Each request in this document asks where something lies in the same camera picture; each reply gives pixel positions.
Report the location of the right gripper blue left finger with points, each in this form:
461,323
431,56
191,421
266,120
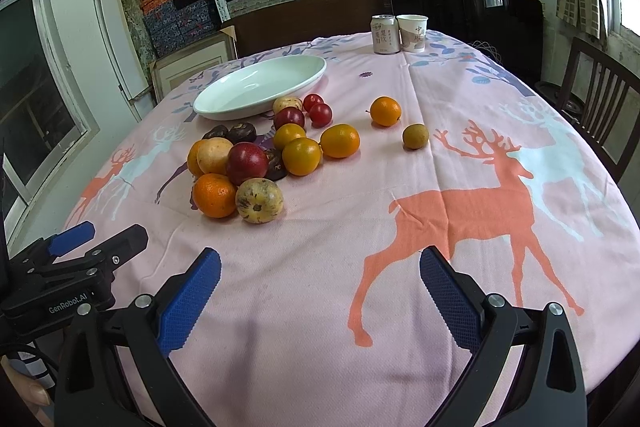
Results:
93,389

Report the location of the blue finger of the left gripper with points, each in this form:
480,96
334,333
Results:
63,243
119,249

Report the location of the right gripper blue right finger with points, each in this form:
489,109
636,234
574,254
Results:
547,388

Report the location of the orange mandarin front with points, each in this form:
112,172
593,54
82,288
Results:
214,195

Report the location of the pale yellow round fruit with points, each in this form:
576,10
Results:
212,155

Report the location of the pale speckled passion fruit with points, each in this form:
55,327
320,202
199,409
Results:
259,200

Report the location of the large dark red plum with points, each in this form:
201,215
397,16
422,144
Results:
246,161

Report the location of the small yellow orange fruit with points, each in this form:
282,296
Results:
286,134

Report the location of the brownish green round fruit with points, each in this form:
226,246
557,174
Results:
415,136

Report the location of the person's left hand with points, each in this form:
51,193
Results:
33,394

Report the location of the framed picture leaning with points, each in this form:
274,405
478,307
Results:
169,72

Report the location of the yellow orange fruit centre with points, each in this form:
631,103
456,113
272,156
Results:
301,156

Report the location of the white oval plate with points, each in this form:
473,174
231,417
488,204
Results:
251,90

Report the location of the dark red plum rear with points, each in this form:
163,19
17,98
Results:
289,115

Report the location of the pale speckled fruit by plate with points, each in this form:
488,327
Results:
286,101

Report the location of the yellow orange fruit right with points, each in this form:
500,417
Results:
340,141

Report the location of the small red plum back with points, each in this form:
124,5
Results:
311,100

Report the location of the pink deer print tablecloth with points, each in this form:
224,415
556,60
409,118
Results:
320,317

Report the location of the dark wooden chair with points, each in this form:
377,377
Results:
609,85

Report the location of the lone orange with stem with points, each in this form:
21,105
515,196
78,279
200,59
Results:
385,112

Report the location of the dark wooden cabinet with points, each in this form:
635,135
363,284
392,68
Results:
302,20

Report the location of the pink drink can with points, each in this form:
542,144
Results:
385,34

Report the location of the white paper cup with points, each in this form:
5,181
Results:
412,29

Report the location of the window with grey frame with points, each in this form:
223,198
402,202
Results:
46,124

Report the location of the white board leaning on wall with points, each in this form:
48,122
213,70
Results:
120,50

